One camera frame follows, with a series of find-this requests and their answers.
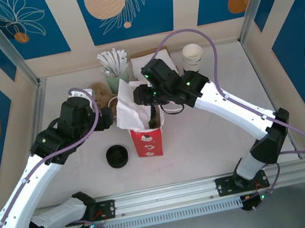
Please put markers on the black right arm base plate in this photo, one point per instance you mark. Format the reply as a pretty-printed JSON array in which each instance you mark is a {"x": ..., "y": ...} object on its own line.
[{"x": 226, "y": 186}]

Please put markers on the stack of white napkins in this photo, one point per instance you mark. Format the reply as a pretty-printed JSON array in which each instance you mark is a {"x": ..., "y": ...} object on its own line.
[{"x": 137, "y": 69}]

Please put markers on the stack of white paper cups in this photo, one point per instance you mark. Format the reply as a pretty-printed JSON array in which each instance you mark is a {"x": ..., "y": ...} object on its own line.
[{"x": 192, "y": 52}]

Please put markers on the mint green holder cup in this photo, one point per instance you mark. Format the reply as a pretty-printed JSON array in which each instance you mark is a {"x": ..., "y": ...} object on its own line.
[{"x": 112, "y": 81}]

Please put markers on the brown pulp cup carrier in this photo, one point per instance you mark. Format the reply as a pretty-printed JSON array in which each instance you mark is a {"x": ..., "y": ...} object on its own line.
[{"x": 159, "y": 115}]

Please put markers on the stack of brown pulp carriers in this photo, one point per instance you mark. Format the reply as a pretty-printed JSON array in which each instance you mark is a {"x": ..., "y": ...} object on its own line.
[{"x": 103, "y": 94}]

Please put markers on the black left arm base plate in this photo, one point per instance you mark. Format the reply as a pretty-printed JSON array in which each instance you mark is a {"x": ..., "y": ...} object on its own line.
[{"x": 107, "y": 209}]

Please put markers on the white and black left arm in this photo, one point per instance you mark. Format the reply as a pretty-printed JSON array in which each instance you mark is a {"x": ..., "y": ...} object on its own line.
[{"x": 22, "y": 196}]

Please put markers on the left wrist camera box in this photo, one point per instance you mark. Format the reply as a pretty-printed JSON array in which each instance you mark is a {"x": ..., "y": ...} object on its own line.
[{"x": 81, "y": 94}]

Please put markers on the aluminium side table rail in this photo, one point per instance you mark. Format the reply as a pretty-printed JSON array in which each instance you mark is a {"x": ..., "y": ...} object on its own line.
[{"x": 38, "y": 110}]

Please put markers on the aluminium front frame rail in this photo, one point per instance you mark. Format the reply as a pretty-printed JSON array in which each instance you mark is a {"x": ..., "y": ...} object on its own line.
[{"x": 167, "y": 195}]

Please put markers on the bundle of white wrapped straws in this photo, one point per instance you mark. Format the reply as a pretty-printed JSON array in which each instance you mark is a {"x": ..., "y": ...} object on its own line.
[{"x": 112, "y": 63}]

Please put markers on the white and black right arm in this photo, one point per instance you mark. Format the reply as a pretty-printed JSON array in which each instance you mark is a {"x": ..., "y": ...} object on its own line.
[{"x": 237, "y": 108}]

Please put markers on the red and white paper bag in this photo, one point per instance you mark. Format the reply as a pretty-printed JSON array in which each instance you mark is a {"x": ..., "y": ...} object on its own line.
[{"x": 147, "y": 144}]

